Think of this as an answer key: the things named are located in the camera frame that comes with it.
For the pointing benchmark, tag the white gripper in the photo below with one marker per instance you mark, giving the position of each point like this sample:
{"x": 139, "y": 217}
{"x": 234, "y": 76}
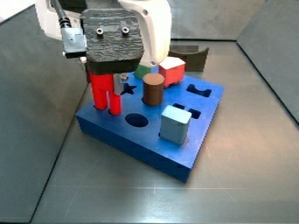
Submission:
{"x": 155, "y": 22}

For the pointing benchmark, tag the red two-legged block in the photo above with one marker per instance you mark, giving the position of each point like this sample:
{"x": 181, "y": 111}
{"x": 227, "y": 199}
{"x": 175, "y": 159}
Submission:
{"x": 106, "y": 99}

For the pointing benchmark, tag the green hexagonal peg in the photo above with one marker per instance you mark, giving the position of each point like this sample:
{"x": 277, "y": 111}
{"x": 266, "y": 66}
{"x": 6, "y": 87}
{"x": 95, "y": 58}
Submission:
{"x": 142, "y": 71}

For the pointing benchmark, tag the brown cylinder peg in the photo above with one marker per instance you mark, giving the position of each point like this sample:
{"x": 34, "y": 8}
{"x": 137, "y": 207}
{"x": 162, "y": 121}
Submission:
{"x": 153, "y": 89}

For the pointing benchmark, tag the red pentagon block white top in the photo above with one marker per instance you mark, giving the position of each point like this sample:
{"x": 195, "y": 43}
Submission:
{"x": 171, "y": 69}

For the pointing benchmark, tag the light blue rectangular block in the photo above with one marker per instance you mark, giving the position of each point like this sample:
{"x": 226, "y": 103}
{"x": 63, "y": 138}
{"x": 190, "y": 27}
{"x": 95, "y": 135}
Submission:
{"x": 175, "y": 124}

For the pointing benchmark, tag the black curved holder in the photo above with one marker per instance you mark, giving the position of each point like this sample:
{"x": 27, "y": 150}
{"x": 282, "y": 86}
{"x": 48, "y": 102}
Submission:
{"x": 193, "y": 55}

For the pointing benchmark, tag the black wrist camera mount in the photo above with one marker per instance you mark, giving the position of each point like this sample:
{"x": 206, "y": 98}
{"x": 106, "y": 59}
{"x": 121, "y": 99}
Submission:
{"x": 114, "y": 41}

